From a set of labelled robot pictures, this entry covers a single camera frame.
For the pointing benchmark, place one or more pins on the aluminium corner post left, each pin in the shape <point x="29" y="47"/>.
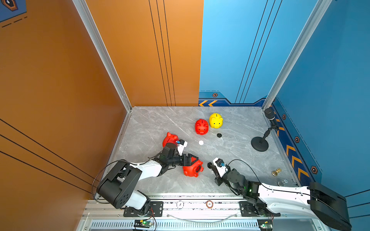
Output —
<point x="92" y="29"/>

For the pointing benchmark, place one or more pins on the red piggy bank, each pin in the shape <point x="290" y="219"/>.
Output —
<point x="201" y="127"/>
<point x="170" y="138"/>
<point x="193" y="170"/>

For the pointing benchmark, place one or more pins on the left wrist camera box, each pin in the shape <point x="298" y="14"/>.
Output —
<point x="181" y="145"/>

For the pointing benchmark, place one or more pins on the yellow piggy bank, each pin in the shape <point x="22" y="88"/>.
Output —
<point x="216" y="121"/>

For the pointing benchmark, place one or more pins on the aluminium corner post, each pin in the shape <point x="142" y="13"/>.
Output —
<point x="304" y="37"/>
<point x="92" y="29"/>

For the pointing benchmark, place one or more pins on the small silver fitting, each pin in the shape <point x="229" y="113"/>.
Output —
<point x="283" y="183"/>

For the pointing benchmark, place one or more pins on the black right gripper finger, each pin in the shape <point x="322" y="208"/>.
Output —
<point x="218" y="181"/>
<point x="211" y="166"/>

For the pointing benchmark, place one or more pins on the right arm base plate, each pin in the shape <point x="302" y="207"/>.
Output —
<point x="248" y="209"/>

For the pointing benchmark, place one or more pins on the green circuit board left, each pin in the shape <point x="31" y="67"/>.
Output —
<point x="142" y="224"/>

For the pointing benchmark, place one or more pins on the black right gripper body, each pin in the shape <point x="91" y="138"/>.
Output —
<point x="236" y="191"/>

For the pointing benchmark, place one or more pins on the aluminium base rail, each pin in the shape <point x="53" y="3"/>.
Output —
<point x="191" y="212"/>

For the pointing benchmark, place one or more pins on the small brass fitting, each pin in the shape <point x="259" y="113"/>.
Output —
<point x="276" y="172"/>

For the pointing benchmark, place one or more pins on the green circuit board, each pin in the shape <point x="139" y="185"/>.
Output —
<point x="142" y="224"/>
<point x="265" y="225"/>

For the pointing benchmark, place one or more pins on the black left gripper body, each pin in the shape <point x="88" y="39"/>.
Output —
<point x="176" y="161"/>

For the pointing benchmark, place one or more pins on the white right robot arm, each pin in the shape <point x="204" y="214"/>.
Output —
<point x="264" y="200"/>

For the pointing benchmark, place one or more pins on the green circuit board right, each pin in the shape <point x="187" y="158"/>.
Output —
<point x="265" y="225"/>

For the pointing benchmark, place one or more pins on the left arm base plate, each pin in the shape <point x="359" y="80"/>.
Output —
<point x="155" y="208"/>

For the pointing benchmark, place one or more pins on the aluminium corner post right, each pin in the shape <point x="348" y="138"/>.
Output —
<point x="304" y="37"/>

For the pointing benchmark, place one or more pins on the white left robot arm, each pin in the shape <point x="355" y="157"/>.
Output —
<point x="118" y="186"/>

